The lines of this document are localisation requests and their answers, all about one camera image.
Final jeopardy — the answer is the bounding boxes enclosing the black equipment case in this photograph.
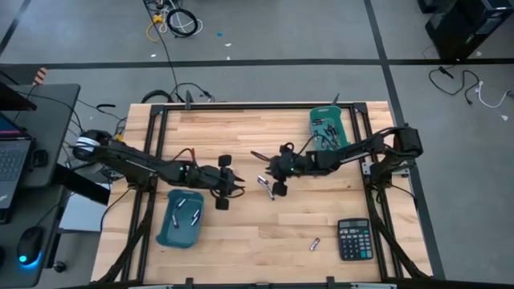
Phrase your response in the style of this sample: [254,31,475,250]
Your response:
[424,3,489,62]
[461,0,514,47]

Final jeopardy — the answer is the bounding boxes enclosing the long black floor cable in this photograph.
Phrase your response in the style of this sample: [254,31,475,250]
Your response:
[141,0,181,102]

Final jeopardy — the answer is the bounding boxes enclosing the thin black cable with connector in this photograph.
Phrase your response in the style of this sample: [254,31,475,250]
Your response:
[168,81,216,104]

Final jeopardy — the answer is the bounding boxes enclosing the yellow cable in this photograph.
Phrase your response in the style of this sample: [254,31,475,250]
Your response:
[145,13,166,43]

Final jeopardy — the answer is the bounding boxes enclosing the grey laptop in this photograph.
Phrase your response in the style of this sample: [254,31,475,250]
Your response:
[0,111,34,224]

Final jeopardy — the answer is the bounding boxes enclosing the dark teal plastic bin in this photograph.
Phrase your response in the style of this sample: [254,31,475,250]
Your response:
[155,188,206,250]

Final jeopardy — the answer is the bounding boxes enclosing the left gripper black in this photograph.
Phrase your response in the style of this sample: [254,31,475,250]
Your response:
[189,153,247,198]

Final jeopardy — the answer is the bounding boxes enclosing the small black desk device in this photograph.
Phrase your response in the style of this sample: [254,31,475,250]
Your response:
[31,149,51,168]

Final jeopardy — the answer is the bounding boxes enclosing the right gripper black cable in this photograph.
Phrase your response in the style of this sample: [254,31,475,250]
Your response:
[280,134,335,157]

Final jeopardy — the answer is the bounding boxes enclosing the thick black cable loop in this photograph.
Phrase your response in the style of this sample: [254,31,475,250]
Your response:
[141,88,174,104]

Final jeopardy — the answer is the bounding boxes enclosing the black desk crossbar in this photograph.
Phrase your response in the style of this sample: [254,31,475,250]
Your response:
[51,162,112,206]

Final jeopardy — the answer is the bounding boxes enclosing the white box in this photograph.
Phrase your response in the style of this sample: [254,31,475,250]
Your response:
[59,182,112,234]

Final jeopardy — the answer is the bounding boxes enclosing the white cable with plug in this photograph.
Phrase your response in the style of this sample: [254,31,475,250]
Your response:
[475,79,514,109]

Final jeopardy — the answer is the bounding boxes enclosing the white floor cable bundle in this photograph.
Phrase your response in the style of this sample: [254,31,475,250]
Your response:
[158,0,205,36]

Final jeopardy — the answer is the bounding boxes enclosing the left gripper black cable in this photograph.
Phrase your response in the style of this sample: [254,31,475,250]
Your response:
[208,185,247,200]

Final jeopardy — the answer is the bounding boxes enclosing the black coiled cable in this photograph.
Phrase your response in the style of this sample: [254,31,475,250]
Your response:
[165,7,200,39]

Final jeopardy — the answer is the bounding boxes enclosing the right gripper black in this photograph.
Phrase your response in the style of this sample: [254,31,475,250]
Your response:
[250,143,312,182]

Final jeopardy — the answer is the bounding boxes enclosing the black desk calculator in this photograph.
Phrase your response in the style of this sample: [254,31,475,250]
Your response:
[337,218,374,263]

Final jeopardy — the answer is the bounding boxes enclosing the dark grey side desk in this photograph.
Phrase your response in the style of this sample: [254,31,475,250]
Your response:
[0,83,82,289]

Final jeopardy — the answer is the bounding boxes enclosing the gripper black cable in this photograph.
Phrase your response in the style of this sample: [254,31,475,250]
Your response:
[280,134,335,157]
[208,185,247,200]

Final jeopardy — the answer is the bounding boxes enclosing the orange black striped marker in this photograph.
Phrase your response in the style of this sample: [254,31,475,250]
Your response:
[33,66,50,86]

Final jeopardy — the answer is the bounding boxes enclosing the black monitor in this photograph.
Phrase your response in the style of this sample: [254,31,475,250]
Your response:
[0,82,39,112]

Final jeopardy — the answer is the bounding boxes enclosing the black cable with plug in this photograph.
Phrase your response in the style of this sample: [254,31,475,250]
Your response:
[428,65,481,107]

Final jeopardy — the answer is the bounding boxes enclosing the black computer mouse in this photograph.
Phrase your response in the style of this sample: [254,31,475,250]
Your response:
[16,225,45,267]

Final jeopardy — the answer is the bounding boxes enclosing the light teal plastic bin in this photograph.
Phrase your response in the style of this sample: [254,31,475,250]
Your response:
[308,105,349,153]

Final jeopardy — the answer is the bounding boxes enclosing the black side clamp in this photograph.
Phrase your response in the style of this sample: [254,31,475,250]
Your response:
[395,164,417,179]

